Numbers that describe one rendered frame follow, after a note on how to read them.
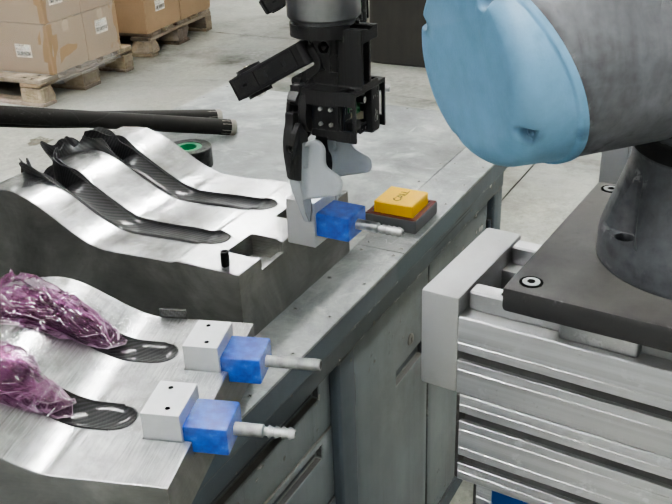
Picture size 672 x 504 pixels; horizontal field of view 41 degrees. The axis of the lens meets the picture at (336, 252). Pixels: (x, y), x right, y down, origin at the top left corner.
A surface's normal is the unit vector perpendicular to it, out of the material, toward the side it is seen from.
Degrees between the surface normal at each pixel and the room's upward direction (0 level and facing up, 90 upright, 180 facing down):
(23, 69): 81
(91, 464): 0
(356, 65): 90
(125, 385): 0
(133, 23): 90
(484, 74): 97
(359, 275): 0
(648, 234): 72
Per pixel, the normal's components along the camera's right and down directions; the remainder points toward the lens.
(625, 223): -0.56, 0.39
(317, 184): -0.47, 0.23
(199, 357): -0.18, 0.44
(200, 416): -0.04, -0.90
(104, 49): 0.92, 0.19
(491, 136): -0.90, 0.32
